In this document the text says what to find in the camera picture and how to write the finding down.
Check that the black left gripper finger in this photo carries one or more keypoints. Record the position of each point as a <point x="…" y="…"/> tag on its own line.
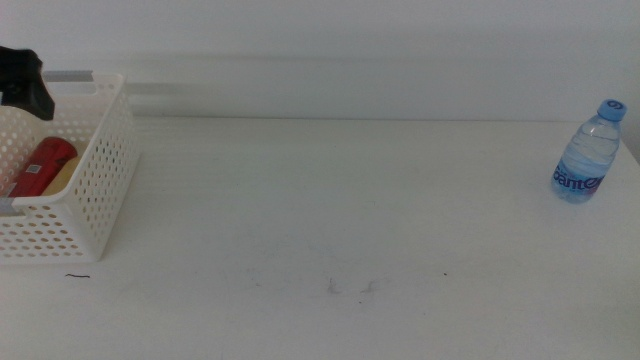
<point x="35" y="100"/>

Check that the clear water bottle blue cap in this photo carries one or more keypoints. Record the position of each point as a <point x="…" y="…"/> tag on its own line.
<point x="584" y="160"/>

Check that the grey tape strip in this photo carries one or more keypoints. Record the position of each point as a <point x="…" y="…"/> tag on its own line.
<point x="70" y="76"/>
<point x="5" y="206"/>

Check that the yellow tea bottle white cap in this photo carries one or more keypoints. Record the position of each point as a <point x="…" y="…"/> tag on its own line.
<point x="62" y="179"/>

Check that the red soda can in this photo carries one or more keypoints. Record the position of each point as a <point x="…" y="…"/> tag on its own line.
<point x="42" y="165"/>

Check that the thin black thread scrap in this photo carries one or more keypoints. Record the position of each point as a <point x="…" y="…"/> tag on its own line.
<point x="77" y="275"/>

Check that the white perforated plastic basket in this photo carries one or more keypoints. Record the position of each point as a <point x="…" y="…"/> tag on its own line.
<point x="102" y="170"/>

